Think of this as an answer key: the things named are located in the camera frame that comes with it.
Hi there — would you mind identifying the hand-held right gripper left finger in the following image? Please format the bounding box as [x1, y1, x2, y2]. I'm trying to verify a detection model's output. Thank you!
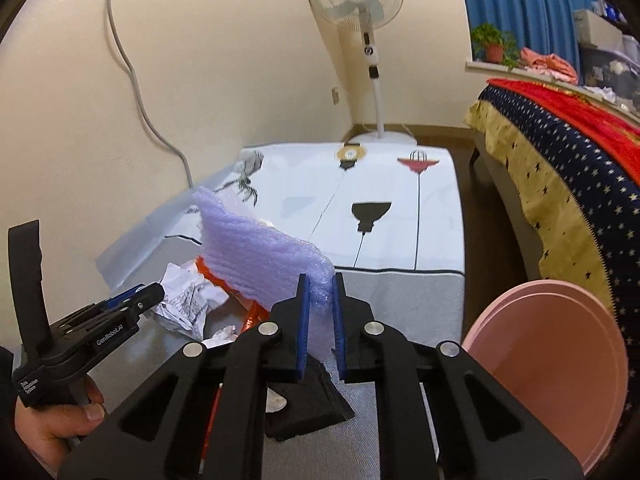
[57, 274, 308, 480]

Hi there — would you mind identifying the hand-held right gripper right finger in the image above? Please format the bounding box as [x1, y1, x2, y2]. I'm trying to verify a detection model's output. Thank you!
[331, 272, 586, 480]

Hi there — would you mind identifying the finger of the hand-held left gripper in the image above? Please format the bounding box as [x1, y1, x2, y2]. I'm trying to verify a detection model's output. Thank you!
[127, 284, 166, 313]
[102, 284, 148, 308]

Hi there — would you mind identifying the white printed paper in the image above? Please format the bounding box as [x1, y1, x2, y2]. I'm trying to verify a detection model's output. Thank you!
[145, 262, 231, 342]

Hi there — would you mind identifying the orange plastic wrapper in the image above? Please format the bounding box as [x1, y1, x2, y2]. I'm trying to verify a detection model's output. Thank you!
[195, 256, 271, 461]

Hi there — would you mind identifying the black plastic packet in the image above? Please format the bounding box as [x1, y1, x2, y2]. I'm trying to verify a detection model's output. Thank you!
[264, 354, 356, 442]

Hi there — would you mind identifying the purple foam wrap sheet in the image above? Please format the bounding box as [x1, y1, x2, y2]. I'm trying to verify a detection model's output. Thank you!
[192, 186, 335, 361]

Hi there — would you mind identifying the pink plastic bin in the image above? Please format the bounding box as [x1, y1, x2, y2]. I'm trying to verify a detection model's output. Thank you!
[462, 280, 628, 478]

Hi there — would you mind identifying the person's left hand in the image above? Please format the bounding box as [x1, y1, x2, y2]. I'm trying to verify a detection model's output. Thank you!
[15, 375, 106, 476]

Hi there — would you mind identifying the small white crumpled tissue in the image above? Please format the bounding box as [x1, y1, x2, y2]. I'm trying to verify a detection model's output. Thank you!
[202, 326, 239, 349]

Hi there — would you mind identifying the white grey printed tablecloth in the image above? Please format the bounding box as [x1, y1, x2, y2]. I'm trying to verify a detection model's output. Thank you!
[75, 141, 467, 480]

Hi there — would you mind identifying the white standing fan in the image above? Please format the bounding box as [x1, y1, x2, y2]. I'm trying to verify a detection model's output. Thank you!
[307, 0, 418, 146]

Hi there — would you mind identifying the navy yellow star blanket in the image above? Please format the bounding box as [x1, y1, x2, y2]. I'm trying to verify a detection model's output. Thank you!
[464, 80, 640, 333]

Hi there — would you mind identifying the green potted plant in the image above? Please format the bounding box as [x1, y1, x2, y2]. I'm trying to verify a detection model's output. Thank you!
[471, 22, 519, 68]

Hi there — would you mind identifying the red blanket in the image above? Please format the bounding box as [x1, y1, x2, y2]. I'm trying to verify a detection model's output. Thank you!
[487, 77, 640, 186]

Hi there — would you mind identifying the orange cloth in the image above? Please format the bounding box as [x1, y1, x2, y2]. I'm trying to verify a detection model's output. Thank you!
[517, 47, 579, 84]

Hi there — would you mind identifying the clear plastic storage box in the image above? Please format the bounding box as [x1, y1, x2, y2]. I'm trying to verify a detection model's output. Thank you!
[577, 44, 640, 103]

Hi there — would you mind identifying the blue curtain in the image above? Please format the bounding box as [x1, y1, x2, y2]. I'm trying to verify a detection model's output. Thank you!
[455, 0, 607, 86]

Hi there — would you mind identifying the white storage box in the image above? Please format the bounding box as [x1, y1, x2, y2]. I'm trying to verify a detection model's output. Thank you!
[572, 9, 626, 52]

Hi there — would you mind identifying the grey bed frame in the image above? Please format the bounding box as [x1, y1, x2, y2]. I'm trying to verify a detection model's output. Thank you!
[469, 130, 547, 281]

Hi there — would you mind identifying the grey wall cable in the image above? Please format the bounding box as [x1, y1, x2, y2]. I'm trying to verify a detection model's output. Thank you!
[102, 0, 197, 190]

